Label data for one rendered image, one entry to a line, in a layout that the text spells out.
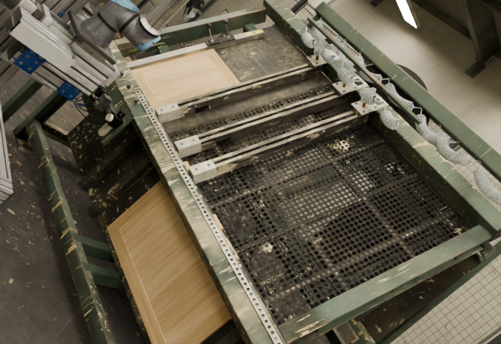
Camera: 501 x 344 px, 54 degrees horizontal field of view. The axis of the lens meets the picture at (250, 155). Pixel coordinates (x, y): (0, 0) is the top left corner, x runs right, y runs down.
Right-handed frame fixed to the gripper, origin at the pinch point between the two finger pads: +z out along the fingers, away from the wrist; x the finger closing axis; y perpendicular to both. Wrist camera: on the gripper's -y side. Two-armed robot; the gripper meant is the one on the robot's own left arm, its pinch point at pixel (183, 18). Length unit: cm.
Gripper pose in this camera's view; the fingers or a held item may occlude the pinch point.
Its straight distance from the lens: 298.2
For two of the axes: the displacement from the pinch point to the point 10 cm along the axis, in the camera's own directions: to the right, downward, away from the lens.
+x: -4.0, -6.2, 6.7
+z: -4.2, 7.8, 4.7
